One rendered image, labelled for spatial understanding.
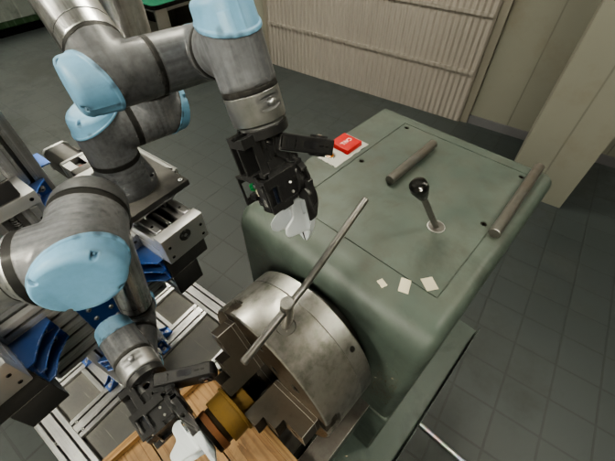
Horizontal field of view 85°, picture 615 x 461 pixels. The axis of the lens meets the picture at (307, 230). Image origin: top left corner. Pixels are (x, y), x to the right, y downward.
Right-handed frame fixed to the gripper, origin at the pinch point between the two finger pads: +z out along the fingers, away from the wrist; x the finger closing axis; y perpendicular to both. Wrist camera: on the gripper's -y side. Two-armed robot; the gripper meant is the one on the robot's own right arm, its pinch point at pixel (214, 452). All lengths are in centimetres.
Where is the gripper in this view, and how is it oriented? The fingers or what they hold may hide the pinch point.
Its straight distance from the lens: 70.3
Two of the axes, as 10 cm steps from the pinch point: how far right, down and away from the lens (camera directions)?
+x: -0.1, -6.7, -7.5
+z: 7.1, 5.2, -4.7
